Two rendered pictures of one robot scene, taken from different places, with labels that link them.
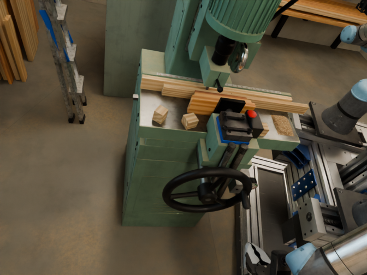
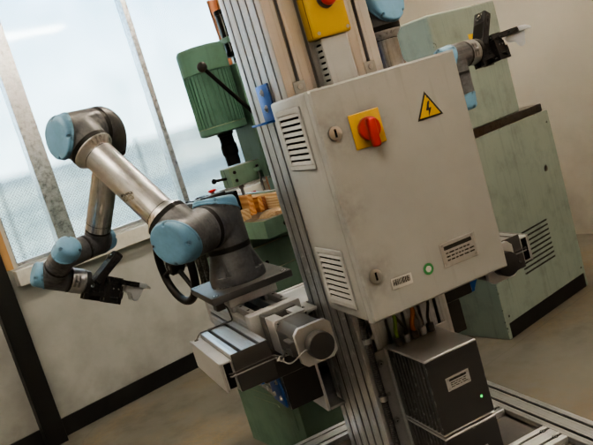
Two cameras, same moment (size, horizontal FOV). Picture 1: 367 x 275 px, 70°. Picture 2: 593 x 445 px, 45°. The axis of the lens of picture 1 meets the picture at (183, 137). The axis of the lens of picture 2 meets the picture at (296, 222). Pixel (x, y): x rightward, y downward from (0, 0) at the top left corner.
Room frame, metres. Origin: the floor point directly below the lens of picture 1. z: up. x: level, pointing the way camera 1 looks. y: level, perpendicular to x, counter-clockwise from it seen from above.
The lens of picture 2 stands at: (0.47, -2.60, 1.21)
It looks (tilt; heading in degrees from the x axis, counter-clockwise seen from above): 9 degrees down; 80
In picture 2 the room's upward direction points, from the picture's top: 17 degrees counter-clockwise
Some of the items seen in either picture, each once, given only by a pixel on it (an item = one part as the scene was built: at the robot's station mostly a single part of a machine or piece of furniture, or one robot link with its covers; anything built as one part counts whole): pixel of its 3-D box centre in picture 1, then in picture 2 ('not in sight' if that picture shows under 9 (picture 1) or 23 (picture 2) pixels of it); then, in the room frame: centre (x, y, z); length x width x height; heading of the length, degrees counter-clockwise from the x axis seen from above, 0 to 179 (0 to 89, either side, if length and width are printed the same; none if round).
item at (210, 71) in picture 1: (213, 68); (243, 175); (0.79, 0.00, 1.03); 0.14 x 0.07 x 0.09; 22
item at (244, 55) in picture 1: (238, 57); not in sight; (0.94, -0.08, 1.02); 0.12 x 0.03 x 0.12; 22
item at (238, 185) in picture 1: (238, 177); not in sight; (0.74, -0.31, 0.58); 0.12 x 0.08 x 0.08; 22
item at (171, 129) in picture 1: (220, 127); (235, 226); (0.70, -0.11, 0.87); 0.61 x 0.30 x 0.06; 112
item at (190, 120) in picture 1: (189, 120); not in sight; (0.62, 0.00, 0.92); 0.04 x 0.04 x 0.03; 47
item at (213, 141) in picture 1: (230, 138); not in sight; (0.62, -0.14, 0.91); 0.15 x 0.14 x 0.09; 112
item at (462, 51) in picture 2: not in sight; (452, 58); (1.39, -0.66, 1.21); 0.11 x 0.08 x 0.09; 25
